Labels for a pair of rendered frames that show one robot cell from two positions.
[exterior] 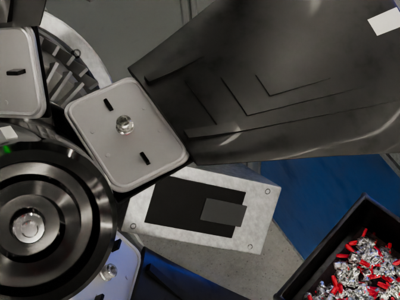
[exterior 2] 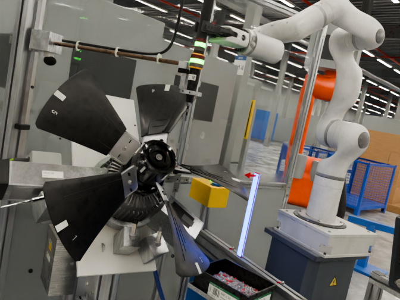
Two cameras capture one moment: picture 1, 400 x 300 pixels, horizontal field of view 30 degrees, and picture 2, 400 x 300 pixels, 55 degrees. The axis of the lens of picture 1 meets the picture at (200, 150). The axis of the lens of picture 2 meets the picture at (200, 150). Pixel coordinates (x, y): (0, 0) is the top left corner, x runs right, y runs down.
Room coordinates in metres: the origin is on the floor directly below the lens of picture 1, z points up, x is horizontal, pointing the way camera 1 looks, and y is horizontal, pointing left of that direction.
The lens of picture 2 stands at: (-0.94, 0.12, 1.40)
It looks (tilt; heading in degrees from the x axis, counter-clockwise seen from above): 7 degrees down; 354
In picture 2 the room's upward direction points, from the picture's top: 11 degrees clockwise
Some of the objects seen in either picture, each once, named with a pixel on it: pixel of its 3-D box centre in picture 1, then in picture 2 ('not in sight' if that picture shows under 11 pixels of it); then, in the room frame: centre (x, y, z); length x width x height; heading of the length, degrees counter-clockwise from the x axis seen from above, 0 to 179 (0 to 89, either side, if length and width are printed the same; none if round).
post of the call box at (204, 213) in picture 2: not in sight; (203, 215); (0.72, -0.13, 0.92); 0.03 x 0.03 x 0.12; 28
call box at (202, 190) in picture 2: not in sight; (208, 193); (0.72, -0.13, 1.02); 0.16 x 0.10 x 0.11; 28
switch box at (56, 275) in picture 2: not in sight; (60, 258); (0.48, 0.41, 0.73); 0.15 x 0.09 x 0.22; 28
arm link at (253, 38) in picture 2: not in sight; (245, 41); (0.37, -0.10, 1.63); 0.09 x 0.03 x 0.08; 28
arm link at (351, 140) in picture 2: not in sight; (342, 150); (0.57, -0.61, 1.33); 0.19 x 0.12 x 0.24; 23
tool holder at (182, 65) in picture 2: not in sight; (190, 78); (0.29, 0.06, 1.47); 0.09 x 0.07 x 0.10; 62
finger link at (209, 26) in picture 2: not in sight; (213, 28); (0.27, 0.03, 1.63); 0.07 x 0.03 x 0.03; 118
